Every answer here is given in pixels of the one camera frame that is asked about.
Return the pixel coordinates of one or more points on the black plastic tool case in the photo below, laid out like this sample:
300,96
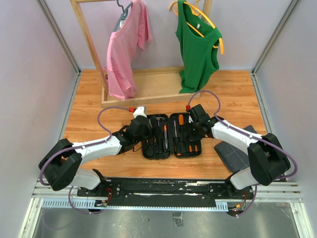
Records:
158,151

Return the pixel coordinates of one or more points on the small orange screwdriver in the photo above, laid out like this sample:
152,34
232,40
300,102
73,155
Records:
181,122

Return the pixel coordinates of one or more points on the wooden clothes rack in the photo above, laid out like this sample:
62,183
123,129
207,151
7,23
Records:
155,85

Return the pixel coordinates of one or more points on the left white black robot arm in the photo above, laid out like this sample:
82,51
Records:
60,168

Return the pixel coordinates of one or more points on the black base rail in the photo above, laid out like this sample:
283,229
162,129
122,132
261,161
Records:
166,192

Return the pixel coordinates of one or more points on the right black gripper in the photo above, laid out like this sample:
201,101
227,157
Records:
192,137

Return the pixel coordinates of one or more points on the grey folded cloth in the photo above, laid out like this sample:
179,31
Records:
233,158

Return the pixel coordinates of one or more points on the green tank top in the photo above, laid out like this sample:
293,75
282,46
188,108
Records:
198,46

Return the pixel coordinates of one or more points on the grey clothes hanger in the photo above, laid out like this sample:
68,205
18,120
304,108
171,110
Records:
124,14

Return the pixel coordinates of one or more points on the steel claw hammer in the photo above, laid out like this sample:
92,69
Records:
159,119

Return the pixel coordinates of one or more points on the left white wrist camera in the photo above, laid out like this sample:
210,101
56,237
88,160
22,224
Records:
138,111

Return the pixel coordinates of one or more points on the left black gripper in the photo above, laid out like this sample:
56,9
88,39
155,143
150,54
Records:
155,129

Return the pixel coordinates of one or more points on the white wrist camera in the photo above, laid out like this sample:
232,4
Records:
188,108
138,111

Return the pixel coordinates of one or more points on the orange clothes hanger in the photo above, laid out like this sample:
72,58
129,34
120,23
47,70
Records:
203,13

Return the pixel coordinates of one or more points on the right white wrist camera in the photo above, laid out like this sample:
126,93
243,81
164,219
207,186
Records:
188,108

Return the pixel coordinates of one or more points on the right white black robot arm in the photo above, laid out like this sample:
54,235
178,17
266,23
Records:
267,161

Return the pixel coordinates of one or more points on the orange handled pliers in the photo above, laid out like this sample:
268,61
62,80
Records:
151,141

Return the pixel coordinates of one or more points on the pink t-shirt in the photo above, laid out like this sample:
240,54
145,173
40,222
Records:
133,32

